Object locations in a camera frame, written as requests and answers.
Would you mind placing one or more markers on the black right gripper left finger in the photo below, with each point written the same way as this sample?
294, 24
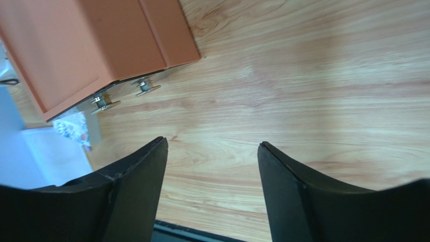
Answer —
115, 203

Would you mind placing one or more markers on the orange drawer box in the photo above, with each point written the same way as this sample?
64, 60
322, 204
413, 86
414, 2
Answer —
65, 52

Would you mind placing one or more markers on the white three-drawer cabinet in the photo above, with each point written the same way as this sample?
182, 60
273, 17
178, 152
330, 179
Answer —
59, 159

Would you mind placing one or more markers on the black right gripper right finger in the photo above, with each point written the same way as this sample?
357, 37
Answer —
304, 204

